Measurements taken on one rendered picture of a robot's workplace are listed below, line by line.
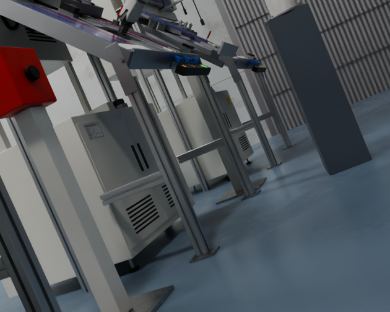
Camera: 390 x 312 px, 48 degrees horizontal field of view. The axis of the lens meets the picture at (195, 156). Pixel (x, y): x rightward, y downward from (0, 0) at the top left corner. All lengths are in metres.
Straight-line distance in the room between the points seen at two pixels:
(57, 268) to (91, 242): 0.66
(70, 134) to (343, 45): 4.18
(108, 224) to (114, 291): 0.46
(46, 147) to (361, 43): 4.60
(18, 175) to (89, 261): 0.70
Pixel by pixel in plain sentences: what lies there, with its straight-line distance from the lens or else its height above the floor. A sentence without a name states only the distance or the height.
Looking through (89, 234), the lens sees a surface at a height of 0.25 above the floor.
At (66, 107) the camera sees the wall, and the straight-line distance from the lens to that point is 5.93.
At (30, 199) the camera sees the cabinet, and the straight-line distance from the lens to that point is 1.82.
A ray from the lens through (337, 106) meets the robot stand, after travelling 1.92.
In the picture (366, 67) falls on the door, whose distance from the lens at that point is 5.42.
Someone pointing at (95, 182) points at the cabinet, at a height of 0.37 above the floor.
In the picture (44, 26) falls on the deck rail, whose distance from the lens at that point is 1.68.
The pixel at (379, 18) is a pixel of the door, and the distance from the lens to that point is 5.51.
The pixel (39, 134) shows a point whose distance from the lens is 1.21.
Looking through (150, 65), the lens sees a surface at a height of 0.69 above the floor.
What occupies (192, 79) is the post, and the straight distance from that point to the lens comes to 2.37.
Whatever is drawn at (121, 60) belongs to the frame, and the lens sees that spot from 1.46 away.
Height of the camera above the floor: 0.38
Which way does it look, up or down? 3 degrees down
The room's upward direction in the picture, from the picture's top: 23 degrees counter-clockwise
